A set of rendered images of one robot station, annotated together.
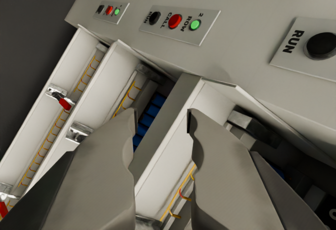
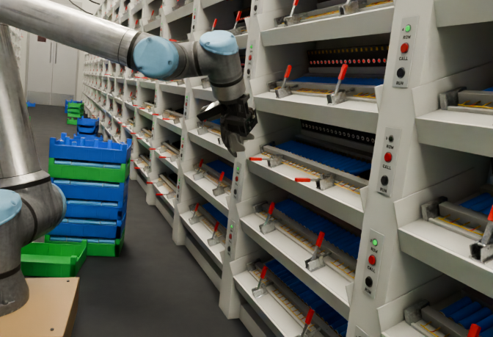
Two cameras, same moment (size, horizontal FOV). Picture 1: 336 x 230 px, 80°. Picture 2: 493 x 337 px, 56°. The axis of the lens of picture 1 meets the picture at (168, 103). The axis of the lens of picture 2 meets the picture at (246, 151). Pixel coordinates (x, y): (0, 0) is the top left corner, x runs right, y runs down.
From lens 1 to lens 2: 1.35 m
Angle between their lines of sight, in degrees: 70
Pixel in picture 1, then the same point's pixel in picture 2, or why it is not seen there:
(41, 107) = (263, 303)
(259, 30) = not seen: hidden behind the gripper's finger
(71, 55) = (244, 283)
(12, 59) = not seen: outside the picture
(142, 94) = (265, 207)
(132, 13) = (233, 212)
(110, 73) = (250, 220)
